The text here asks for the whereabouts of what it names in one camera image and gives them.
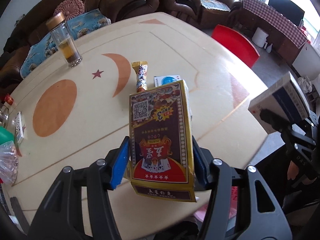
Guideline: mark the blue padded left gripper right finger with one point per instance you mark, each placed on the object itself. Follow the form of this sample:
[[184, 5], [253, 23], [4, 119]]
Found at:
[[200, 166]]

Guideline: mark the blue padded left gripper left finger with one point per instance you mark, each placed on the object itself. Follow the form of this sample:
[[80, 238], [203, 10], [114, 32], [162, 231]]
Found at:
[[120, 158]]

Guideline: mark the playing card box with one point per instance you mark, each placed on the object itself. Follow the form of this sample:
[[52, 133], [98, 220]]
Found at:
[[161, 154]]

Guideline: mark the white blue book box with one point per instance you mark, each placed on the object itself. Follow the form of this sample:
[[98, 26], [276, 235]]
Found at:
[[285, 99]]

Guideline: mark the blue white medicine box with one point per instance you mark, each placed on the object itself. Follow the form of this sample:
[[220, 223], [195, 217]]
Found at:
[[163, 80]]

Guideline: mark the yellow snack wrapper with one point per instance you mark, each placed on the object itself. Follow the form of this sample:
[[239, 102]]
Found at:
[[140, 68]]

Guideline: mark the checkered cloth covered desk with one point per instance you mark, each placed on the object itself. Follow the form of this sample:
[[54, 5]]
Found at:
[[286, 38]]

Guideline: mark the white remote control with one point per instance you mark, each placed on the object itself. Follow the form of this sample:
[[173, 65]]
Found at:
[[19, 128]]

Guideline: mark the clear bag of snacks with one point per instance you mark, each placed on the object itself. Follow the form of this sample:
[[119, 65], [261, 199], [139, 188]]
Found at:
[[8, 163]]

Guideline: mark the white bucket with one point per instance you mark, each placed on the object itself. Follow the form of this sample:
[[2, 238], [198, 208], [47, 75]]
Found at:
[[259, 38]]

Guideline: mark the green plastic container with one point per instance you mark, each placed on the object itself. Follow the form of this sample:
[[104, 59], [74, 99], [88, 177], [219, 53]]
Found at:
[[5, 136]]

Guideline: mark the red plastic stool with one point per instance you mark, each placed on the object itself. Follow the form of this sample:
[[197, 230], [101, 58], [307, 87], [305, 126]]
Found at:
[[237, 44]]

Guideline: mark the glass jar with metal lid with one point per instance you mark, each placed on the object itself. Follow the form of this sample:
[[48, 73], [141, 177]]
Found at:
[[4, 115]]

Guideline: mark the small red cup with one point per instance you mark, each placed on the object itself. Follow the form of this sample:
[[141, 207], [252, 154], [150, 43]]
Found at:
[[8, 99]]

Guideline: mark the black monitor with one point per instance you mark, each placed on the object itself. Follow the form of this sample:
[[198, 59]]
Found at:
[[289, 9]]

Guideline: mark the blue patterned sofa cushion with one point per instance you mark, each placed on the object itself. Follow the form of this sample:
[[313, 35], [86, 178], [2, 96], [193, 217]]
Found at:
[[79, 26]]

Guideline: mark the glass tea bottle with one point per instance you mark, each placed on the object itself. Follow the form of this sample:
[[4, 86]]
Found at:
[[63, 39]]

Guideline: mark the round pink knitted cushion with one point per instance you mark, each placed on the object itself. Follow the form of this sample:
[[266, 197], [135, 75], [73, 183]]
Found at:
[[70, 8]]

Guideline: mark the brown leather sofa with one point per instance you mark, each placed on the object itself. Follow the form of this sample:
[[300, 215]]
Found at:
[[32, 28]]

